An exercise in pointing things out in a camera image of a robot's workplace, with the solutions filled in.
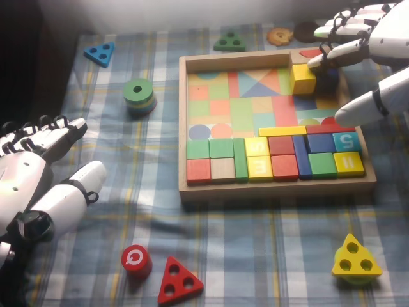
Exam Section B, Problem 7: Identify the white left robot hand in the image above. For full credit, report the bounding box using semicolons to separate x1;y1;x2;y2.
0;114;108;244

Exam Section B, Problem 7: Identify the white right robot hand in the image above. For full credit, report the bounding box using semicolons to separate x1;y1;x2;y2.
307;1;409;129

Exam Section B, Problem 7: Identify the yellow wooden cube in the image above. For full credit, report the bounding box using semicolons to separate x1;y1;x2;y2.
289;63;318;95

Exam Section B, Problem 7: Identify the dark chocolate round cookie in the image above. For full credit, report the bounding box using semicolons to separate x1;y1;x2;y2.
293;20;320;43

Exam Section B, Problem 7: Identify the tan flower cookie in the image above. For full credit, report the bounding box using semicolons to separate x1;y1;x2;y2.
266;27;294;46

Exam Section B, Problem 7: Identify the red cylinder block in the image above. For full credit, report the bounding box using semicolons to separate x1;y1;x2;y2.
121;244;153;278

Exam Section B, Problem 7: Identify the blue triangle three-hole block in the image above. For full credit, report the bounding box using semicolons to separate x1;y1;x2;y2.
82;41;116;68

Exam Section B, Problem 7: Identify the green triangle three-hole block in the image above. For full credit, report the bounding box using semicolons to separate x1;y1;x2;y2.
213;30;247;52

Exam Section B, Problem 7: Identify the red triangle three-hole block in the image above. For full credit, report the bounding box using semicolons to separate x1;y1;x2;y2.
158;255;205;306

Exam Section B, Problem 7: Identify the wooden puzzle tray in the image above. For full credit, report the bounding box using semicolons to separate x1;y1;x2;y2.
178;47;378;203

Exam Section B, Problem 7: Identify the blue plaid table cloth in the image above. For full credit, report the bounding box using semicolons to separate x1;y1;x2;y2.
25;20;409;307

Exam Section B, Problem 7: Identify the yellow triangle three-hole block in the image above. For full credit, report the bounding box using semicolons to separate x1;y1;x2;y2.
331;233;383;278

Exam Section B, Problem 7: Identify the green ring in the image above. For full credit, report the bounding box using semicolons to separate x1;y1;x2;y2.
123;78;153;105

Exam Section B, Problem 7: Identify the blue ring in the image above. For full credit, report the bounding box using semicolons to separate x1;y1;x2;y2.
127;102;157;115

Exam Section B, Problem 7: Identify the yellow ring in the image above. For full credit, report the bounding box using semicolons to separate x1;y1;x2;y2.
125;98;156;109

